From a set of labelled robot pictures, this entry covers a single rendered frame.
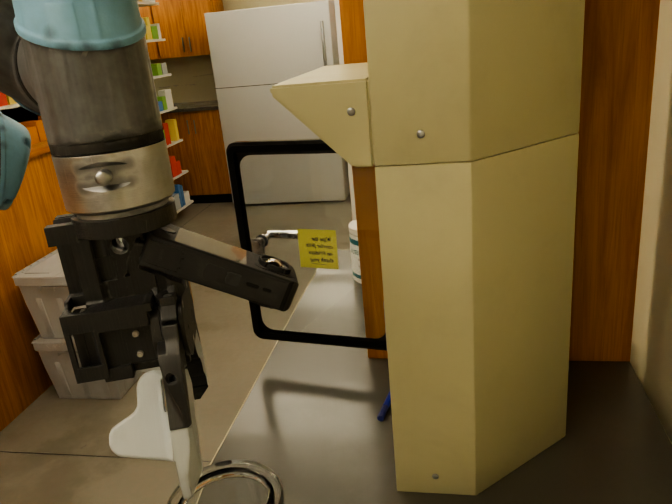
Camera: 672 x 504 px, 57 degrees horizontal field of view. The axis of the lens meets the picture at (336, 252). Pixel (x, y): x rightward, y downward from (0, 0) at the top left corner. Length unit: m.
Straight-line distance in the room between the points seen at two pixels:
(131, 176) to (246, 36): 5.46
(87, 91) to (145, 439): 0.24
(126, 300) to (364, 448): 0.63
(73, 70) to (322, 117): 0.37
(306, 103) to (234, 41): 5.19
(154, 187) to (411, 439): 0.57
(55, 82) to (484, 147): 0.47
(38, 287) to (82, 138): 2.63
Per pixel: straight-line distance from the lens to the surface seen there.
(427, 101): 0.70
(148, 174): 0.43
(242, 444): 1.07
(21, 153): 0.88
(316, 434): 1.06
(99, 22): 0.42
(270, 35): 5.80
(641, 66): 1.11
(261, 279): 0.44
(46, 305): 3.09
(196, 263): 0.44
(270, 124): 5.89
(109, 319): 0.45
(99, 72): 0.42
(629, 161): 1.13
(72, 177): 0.43
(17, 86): 0.52
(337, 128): 0.72
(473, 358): 0.81
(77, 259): 0.46
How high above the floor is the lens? 1.56
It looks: 20 degrees down
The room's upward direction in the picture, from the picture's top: 5 degrees counter-clockwise
